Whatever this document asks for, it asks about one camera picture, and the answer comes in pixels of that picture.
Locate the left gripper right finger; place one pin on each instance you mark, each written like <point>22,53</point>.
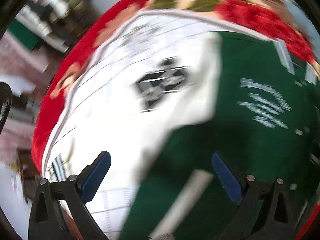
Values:
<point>263,211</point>

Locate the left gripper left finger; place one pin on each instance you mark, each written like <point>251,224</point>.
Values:
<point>46,218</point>

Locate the green white varsity jacket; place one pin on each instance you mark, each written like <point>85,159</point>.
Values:
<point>264,124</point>

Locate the clothes rack with garments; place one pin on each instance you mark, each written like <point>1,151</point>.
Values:
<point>58,23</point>

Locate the pink patterned fabric pile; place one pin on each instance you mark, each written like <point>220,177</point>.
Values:
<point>28,85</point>

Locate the white diamond pattern sheet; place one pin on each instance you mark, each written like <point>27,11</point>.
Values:
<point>146,98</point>

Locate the light blue quilt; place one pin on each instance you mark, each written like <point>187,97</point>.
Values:
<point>303,22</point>

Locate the red floral blanket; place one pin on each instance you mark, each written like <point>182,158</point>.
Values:
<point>267,17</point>

